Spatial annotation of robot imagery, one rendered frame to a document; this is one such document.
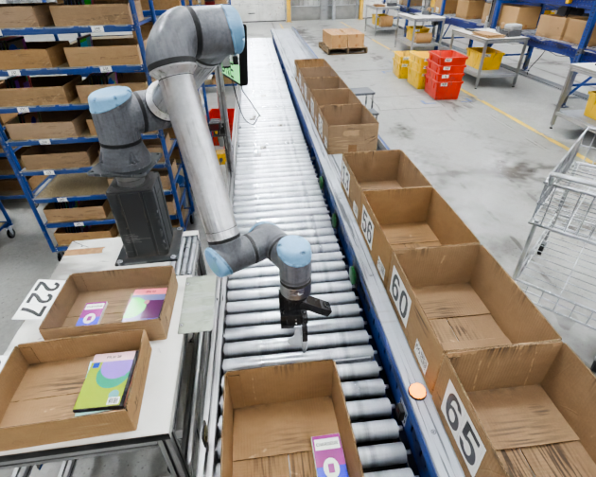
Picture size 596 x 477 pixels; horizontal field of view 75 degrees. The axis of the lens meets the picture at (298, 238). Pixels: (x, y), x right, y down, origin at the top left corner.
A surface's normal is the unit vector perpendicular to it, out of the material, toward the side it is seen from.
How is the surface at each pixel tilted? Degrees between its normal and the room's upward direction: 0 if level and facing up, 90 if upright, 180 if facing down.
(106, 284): 89
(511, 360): 90
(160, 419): 0
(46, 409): 2
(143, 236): 90
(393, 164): 90
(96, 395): 0
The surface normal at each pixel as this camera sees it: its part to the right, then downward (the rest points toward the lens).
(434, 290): -0.02, -0.82
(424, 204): 0.08, 0.56
